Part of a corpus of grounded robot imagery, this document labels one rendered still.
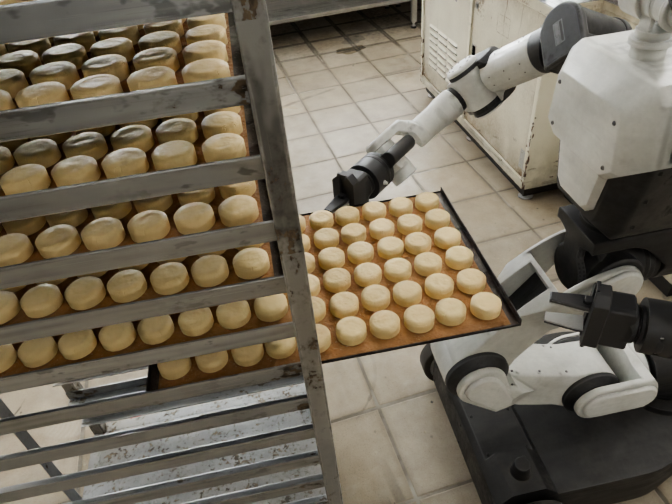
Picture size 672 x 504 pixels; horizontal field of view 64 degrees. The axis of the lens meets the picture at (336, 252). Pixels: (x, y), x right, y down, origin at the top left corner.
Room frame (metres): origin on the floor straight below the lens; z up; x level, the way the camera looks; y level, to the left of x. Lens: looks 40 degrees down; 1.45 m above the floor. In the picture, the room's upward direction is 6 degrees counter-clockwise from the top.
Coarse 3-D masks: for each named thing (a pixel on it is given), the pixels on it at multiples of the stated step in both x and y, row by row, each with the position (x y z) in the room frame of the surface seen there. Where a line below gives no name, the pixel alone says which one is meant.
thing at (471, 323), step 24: (360, 216) 0.91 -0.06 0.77; (312, 240) 0.85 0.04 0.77; (432, 240) 0.81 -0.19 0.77; (384, 264) 0.76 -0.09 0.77; (360, 288) 0.70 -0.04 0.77; (456, 288) 0.67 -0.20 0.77; (360, 312) 0.64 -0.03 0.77; (336, 336) 0.59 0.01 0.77; (408, 336) 0.58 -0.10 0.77; (432, 336) 0.57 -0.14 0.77; (192, 360) 0.57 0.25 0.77; (264, 360) 0.56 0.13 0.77; (288, 360) 0.55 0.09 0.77; (168, 384) 0.53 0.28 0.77
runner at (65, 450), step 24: (240, 408) 0.54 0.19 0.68; (264, 408) 0.52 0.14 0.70; (288, 408) 0.52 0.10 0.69; (120, 432) 0.52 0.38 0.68; (144, 432) 0.50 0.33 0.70; (168, 432) 0.50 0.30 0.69; (0, 456) 0.50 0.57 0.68; (24, 456) 0.48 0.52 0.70; (48, 456) 0.48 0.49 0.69; (72, 456) 0.48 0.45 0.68
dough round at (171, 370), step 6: (174, 360) 0.56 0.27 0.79; (180, 360) 0.56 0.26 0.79; (186, 360) 0.56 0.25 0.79; (162, 366) 0.55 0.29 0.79; (168, 366) 0.55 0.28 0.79; (174, 366) 0.55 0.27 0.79; (180, 366) 0.55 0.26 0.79; (186, 366) 0.55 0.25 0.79; (162, 372) 0.54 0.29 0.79; (168, 372) 0.54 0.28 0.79; (174, 372) 0.54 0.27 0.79; (180, 372) 0.54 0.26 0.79; (186, 372) 0.55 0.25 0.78; (168, 378) 0.54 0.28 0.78; (174, 378) 0.54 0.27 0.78
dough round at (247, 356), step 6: (240, 348) 0.57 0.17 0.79; (246, 348) 0.57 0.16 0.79; (252, 348) 0.57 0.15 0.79; (258, 348) 0.57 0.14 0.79; (234, 354) 0.56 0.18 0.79; (240, 354) 0.56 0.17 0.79; (246, 354) 0.56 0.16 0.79; (252, 354) 0.56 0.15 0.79; (258, 354) 0.56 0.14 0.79; (234, 360) 0.56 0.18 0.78; (240, 360) 0.55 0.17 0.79; (246, 360) 0.55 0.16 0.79; (252, 360) 0.55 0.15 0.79; (258, 360) 0.55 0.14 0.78; (246, 366) 0.55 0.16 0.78
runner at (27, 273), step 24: (168, 240) 0.51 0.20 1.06; (192, 240) 0.52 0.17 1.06; (216, 240) 0.52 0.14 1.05; (240, 240) 0.52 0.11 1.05; (264, 240) 0.52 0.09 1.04; (24, 264) 0.49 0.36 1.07; (48, 264) 0.50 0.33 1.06; (72, 264) 0.50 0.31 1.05; (96, 264) 0.50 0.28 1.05; (120, 264) 0.50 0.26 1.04; (0, 288) 0.49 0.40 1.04
